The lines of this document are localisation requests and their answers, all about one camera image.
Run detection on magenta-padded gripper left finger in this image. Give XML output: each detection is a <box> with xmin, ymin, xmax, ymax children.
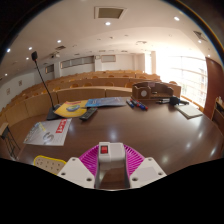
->
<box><xmin>57</xmin><ymin>144</ymin><xmax>103</xmax><ymax>190</ymax></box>

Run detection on white charger with red switch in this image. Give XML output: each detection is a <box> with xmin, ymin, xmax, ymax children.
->
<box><xmin>97</xmin><ymin>141</ymin><xmax>127</xmax><ymax>172</ymax></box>

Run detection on rows of wooden hall seats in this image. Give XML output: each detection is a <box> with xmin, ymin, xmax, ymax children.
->
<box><xmin>0</xmin><ymin>69</ymin><xmax>181</xmax><ymax>117</ymax></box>

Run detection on blue paper sheet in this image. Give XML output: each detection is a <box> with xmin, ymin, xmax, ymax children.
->
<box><xmin>85</xmin><ymin>96</ymin><xmax>128</xmax><ymax>108</ymax></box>

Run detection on grey magazine with red label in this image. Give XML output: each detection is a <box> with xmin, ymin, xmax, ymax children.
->
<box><xmin>23</xmin><ymin>118</ymin><xmax>73</xmax><ymax>147</ymax></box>

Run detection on blue marker pen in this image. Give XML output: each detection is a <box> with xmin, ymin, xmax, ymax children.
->
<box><xmin>125</xmin><ymin>99</ymin><xmax>136</xmax><ymax>109</ymax></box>

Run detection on wooden shelf unit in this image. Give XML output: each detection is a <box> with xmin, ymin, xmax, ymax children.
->
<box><xmin>211</xmin><ymin>96</ymin><xmax>224</xmax><ymax>135</ymax></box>

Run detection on large square ceiling vent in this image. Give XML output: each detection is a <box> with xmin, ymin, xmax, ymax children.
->
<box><xmin>94</xmin><ymin>5</ymin><xmax>128</xmax><ymax>20</ymax></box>

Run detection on black remote control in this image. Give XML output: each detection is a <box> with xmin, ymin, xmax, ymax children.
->
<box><xmin>79</xmin><ymin>107</ymin><xmax>99</xmax><ymax>122</ymax></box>

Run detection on black gooseneck table microphone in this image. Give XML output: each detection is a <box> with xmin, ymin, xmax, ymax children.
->
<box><xmin>30</xmin><ymin>50</ymin><xmax>63</xmax><ymax>121</ymax></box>

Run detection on ceiling projector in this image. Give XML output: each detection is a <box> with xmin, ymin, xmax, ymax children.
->
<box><xmin>49</xmin><ymin>51</ymin><xmax>61</xmax><ymax>60</ymax></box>

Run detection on black desk device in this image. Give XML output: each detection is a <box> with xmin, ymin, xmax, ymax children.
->
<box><xmin>168</xmin><ymin>95</ymin><xmax>190</xmax><ymax>107</ymax></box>

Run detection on round ceiling lights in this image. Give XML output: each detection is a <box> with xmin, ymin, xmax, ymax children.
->
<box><xmin>4</xmin><ymin>14</ymin><xmax>183</xmax><ymax>55</ymax></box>

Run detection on white notebook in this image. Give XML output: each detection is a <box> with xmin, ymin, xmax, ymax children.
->
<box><xmin>174</xmin><ymin>103</ymin><xmax>204</xmax><ymax>120</ymax></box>

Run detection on red marker pen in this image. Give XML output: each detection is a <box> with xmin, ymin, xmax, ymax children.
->
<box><xmin>130</xmin><ymin>98</ymin><xmax>149</xmax><ymax>111</ymax></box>

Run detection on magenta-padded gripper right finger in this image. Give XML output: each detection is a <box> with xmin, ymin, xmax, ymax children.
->
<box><xmin>124</xmin><ymin>144</ymin><xmax>168</xmax><ymax>190</ymax></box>

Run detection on small side desk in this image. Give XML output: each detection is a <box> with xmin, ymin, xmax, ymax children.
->
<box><xmin>0</xmin><ymin>122</ymin><xmax>21</xmax><ymax>160</ymax></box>

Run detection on small square ceiling vent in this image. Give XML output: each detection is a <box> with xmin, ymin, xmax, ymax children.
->
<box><xmin>193</xmin><ymin>30</ymin><xmax>208</xmax><ymax>42</ymax></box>

